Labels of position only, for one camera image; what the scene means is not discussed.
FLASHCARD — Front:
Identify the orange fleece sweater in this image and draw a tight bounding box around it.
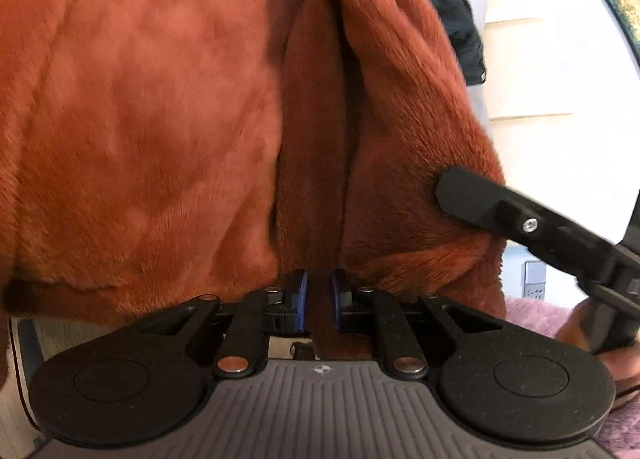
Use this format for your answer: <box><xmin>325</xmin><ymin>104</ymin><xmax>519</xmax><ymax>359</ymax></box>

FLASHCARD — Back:
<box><xmin>0</xmin><ymin>0</ymin><xmax>508</xmax><ymax>365</ymax></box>

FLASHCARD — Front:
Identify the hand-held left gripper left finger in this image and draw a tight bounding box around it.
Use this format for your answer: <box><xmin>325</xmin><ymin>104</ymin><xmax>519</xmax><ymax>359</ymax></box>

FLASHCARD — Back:
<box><xmin>127</xmin><ymin>268</ymin><xmax>308</xmax><ymax>380</ymax></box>

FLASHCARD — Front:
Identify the grey wall outlet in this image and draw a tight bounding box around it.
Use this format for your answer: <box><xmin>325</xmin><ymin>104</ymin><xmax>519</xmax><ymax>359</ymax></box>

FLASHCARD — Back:
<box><xmin>524</xmin><ymin>261</ymin><xmax>546</xmax><ymax>298</ymax></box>

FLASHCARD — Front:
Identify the black hoodie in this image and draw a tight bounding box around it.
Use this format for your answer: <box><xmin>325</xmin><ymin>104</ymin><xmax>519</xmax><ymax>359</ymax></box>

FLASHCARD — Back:
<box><xmin>389</xmin><ymin>0</ymin><xmax>488</xmax><ymax>86</ymax></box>

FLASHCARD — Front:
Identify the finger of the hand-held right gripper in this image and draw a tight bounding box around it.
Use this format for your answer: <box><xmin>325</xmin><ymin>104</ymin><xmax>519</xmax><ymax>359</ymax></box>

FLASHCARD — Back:
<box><xmin>434</xmin><ymin>166</ymin><xmax>618</xmax><ymax>276</ymax></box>

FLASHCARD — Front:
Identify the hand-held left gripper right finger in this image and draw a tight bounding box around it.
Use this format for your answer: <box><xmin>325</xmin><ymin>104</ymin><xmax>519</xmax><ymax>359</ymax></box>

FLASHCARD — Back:
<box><xmin>331</xmin><ymin>268</ymin><xmax>503</xmax><ymax>380</ymax></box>

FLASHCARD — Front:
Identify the person's right hand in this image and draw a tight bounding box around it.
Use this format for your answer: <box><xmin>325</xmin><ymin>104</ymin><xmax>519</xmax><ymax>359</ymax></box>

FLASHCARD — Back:
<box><xmin>556</xmin><ymin>299</ymin><xmax>640</xmax><ymax>402</ymax></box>

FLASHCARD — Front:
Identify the beige padded headboard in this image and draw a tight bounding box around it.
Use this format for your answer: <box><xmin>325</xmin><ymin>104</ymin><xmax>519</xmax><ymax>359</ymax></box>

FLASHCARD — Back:
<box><xmin>467</xmin><ymin>0</ymin><xmax>636</xmax><ymax>300</ymax></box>

